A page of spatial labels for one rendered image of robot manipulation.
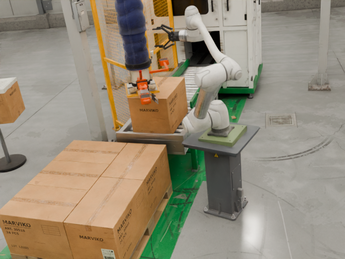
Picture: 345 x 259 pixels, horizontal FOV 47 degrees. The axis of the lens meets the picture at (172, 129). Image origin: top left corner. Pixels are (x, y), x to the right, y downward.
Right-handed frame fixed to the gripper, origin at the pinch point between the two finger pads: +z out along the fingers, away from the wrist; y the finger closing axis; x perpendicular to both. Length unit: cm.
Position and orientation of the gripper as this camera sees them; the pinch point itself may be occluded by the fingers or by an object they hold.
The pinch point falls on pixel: (154, 37)
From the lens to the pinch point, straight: 329.5
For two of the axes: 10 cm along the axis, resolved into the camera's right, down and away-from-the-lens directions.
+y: 1.1, 8.9, 4.4
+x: 1.9, -4.5, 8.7
